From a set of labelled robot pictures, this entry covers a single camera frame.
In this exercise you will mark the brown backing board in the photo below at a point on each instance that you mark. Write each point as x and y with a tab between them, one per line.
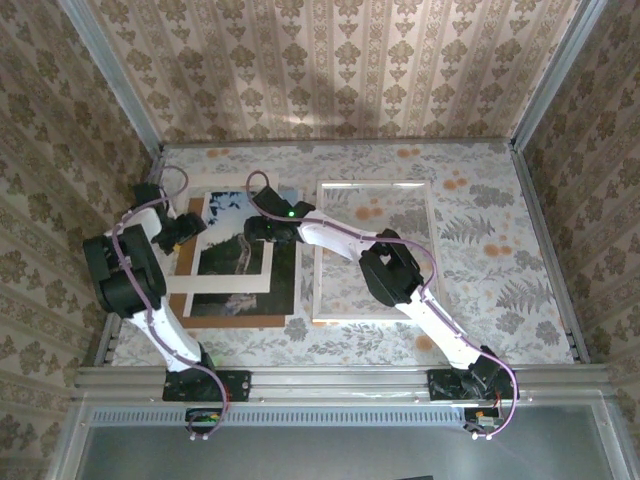
187	250

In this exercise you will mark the landscape photo print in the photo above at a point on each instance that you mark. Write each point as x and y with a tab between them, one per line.
235	250

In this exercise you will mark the white mat board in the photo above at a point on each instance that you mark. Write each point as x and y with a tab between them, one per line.
225	284

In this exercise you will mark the white picture frame with glass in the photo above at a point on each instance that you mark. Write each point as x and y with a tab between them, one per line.
340	290

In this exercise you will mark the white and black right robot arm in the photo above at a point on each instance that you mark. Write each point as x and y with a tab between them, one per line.
390	275

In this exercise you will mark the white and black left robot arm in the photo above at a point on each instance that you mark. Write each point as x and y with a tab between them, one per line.
175	335

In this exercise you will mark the black left connector box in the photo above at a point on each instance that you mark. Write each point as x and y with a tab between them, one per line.
202	419

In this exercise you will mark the black connector box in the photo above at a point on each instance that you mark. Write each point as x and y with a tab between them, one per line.
482	420
202	419

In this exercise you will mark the grey metal panel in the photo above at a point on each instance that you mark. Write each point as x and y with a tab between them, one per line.
325	455

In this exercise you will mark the black right connector box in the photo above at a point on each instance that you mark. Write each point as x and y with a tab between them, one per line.
482	420

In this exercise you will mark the thin aluminium table end rail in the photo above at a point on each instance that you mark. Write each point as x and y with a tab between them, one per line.
340	141

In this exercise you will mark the aluminium table side rail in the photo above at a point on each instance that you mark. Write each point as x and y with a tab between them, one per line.
534	200
106	347

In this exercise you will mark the long aluminium mounting rail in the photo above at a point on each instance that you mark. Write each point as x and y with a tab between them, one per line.
340	382

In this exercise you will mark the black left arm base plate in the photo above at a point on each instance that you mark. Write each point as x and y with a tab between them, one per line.
232	392

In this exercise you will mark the aluminium corner post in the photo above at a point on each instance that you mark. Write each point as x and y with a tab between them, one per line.
552	75
112	75

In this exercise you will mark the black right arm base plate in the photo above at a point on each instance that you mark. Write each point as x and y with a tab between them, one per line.
435	395

